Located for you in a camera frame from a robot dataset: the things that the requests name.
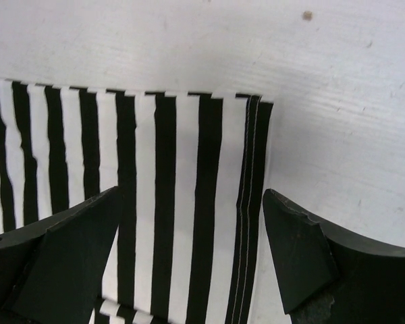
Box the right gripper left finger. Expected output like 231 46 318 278
0 187 122 323

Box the black white striped tank top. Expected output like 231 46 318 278
0 79 274 323

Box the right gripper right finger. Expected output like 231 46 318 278
263 189 405 323

